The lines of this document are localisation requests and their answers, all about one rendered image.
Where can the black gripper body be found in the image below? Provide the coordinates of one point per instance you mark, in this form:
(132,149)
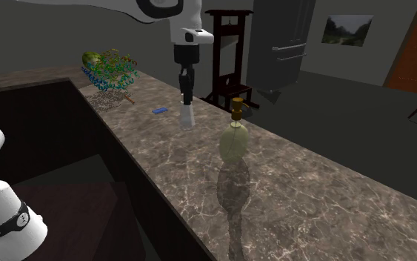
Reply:
(186,54)

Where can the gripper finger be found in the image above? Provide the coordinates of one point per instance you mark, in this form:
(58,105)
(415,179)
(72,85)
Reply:
(190,83)
(183,81)

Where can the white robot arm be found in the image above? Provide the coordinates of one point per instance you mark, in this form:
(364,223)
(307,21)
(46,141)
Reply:
(179,25)

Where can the translucent white tapered container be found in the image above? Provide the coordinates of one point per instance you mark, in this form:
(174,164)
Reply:
(187,116)

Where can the small blue flat rectangle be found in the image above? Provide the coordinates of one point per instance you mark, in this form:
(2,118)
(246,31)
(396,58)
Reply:
(159,110)

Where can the dark wooden guillotine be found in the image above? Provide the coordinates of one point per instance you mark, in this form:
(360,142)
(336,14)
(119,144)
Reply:
(229,86)

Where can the brown wooden stick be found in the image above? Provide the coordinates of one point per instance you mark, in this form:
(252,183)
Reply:
(129,99)

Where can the green soap dispenser gold pump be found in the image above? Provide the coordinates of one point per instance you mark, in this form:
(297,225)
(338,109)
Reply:
(233,144)

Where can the grey refrigerator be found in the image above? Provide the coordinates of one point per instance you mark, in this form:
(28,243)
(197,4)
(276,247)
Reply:
(276,32)

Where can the green yellow melon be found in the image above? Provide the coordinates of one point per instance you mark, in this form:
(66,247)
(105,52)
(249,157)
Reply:
(90,57)

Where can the landscape wall picture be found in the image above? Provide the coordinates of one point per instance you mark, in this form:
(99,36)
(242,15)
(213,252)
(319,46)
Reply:
(347,30)

